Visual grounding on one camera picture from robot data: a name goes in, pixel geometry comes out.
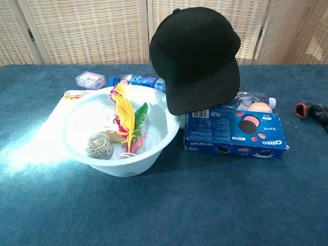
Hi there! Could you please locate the light blue plastic basin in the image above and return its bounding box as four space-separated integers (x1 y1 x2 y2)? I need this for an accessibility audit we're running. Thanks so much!
62 85 181 178

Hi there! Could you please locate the woven folding screen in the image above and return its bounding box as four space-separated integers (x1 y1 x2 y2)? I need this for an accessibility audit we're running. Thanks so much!
0 0 328 66

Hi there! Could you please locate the colourful feather shuttlecock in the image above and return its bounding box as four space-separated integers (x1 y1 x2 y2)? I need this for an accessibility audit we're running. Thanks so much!
109 82 150 159

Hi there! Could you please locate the white printed paper bag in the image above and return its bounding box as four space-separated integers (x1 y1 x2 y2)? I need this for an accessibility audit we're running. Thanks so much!
46 89 94 144

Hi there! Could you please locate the clear purple plastic box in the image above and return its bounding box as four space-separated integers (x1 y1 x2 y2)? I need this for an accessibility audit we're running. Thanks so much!
75 72 107 90

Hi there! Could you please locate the white snack packet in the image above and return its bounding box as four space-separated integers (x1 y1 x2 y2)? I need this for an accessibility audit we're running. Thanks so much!
98 107 129 143

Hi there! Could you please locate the blue Oreo cookie box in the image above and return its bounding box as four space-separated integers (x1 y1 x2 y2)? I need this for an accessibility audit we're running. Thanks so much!
183 104 288 160

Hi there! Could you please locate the black baseball cap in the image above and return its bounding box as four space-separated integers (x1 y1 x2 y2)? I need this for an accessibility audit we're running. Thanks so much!
149 7 242 116

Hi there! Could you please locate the white capped water bottle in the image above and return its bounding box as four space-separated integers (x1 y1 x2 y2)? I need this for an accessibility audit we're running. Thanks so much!
232 91 277 110

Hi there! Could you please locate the blue table cloth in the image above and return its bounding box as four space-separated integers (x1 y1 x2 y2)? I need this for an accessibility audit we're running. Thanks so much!
0 64 328 246

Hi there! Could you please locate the peach coloured ball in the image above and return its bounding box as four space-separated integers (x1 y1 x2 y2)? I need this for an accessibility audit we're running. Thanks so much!
247 102 273 113

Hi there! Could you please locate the blue capped water bottle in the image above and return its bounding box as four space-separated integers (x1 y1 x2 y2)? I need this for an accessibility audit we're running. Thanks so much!
109 73 167 93

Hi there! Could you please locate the clear round box of clips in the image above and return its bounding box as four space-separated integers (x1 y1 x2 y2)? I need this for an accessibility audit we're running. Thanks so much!
85 132 114 160

